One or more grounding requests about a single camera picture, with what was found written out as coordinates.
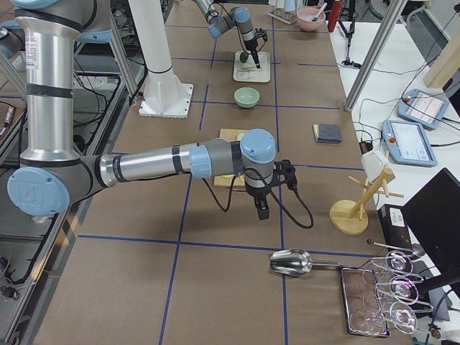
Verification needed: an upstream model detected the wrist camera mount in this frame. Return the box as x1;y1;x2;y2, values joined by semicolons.
254;28;268;44
272;160;298;191

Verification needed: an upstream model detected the clear wine glass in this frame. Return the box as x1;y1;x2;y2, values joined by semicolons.
348;301;434;337

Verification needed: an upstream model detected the long bar spoon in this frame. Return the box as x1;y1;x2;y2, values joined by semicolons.
367;239;426;257

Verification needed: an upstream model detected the grey folded cloth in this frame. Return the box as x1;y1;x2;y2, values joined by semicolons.
312;123;342;143

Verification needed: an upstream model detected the dark green avocado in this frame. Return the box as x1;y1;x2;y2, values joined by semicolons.
239;51;249;63

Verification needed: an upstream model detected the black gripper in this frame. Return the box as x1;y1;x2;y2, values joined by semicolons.
248;46;260;68
246;186;270;220

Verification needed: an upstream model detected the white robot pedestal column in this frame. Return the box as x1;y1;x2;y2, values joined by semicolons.
129;0;173;74

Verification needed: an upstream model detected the mint green bowl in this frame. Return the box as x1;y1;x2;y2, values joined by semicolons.
234;87;260;109

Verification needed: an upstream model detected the black tripod stand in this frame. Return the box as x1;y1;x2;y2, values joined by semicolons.
339;0;362;69

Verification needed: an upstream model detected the pink ice bowl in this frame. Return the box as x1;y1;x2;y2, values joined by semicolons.
296;7;326;32

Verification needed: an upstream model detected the near teach pendant tablet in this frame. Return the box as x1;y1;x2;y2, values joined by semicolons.
382;120;438;167

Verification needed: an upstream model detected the far teach pendant tablet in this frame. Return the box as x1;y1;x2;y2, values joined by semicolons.
397;88;449;130

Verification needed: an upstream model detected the bamboo cutting board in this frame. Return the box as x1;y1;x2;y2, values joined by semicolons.
213;128;269;188

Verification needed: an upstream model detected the cream bear serving tray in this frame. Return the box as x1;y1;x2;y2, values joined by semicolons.
233;51;270;83

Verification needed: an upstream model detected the teach pendant tablet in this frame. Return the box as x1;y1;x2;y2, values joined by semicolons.
397;88;449;130
382;120;438;167

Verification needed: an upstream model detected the aluminium frame post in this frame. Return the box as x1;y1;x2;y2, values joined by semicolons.
344;0;408;112

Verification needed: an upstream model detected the pastel cup rack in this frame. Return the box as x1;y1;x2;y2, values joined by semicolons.
267;0;298;24

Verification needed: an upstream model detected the wooden cup tree stand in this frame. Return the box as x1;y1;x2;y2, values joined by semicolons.
329;165;404;235

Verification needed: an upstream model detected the white paper box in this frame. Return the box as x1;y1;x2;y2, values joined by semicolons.
361;150;389;183

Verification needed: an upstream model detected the steel ice scoop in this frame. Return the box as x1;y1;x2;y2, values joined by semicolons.
270;248;341;277

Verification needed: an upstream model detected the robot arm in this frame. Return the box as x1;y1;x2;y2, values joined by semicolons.
195;0;267;68
7;1;278;220

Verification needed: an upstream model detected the black wooden glass tray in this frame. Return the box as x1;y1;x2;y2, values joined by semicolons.
339;267;391;338

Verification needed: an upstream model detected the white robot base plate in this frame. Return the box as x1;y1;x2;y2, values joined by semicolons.
139;82;193;119

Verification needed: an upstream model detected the black computer monitor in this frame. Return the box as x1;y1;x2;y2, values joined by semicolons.
402;168;459;294

